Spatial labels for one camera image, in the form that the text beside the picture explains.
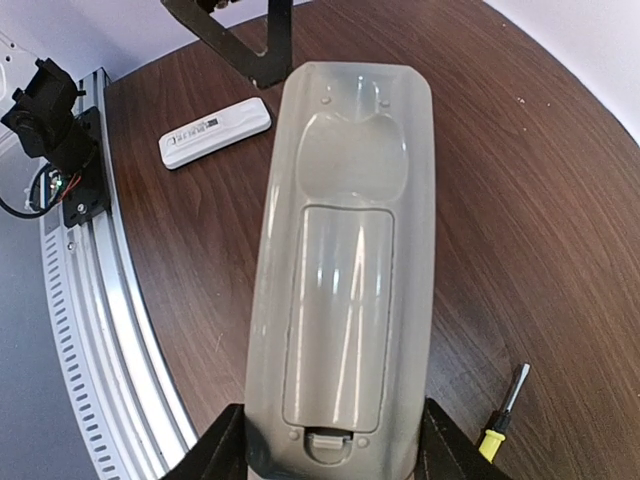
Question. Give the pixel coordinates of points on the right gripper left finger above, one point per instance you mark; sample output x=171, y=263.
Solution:
x=220, y=453

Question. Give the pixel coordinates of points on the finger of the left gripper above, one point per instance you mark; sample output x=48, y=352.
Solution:
x=195, y=16
x=275, y=63

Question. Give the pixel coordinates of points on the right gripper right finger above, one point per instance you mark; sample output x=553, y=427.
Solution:
x=445, y=452

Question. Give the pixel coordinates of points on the white remote control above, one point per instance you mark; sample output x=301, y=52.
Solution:
x=213, y=132

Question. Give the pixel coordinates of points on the grey remote control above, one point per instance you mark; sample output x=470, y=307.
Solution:
x=343, y=298

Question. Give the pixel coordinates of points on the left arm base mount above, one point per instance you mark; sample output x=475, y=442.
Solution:
x=41, y=116

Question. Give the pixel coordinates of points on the yellow handled screwdriver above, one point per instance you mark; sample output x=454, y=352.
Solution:
x=495, y=431

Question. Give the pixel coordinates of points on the aluminium front rail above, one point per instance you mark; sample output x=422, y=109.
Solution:
x=129, y=413

